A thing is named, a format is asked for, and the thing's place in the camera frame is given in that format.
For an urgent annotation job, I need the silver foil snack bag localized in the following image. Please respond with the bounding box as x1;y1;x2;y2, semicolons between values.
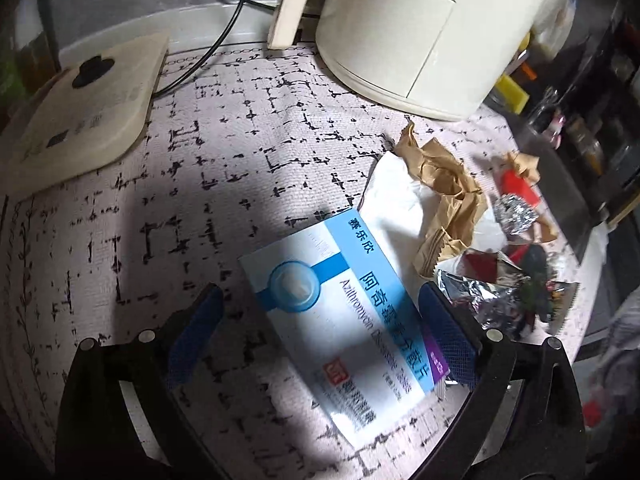
434;244;579;340

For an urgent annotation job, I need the blue white medicine box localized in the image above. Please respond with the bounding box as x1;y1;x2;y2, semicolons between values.
240;209;449;448

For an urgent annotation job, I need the red paper piece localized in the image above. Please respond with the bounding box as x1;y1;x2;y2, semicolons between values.
500;169;540;208

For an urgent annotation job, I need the steel kitchen sink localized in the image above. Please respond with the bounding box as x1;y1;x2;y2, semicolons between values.
503;112;604;263

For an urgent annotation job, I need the crumpled aluminium foil ball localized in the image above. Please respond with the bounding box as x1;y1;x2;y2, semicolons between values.
494;193;538;236

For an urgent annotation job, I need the crumpled brown paper bag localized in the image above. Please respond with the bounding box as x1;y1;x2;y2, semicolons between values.
394;122;488;278

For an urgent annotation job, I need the white tissue paper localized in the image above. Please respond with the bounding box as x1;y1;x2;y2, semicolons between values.
358;148;507;306

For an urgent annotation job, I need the patterned white table mat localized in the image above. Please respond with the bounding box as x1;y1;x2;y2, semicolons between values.
0;41;597;480

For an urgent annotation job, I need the beige induction cooker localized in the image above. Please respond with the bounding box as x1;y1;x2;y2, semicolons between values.
1;32;168;200

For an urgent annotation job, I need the yellow sponge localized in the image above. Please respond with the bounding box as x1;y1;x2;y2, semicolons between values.
495;74;529;115

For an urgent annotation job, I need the cream air fryer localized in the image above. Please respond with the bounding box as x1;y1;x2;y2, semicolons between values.
268;0;544;122

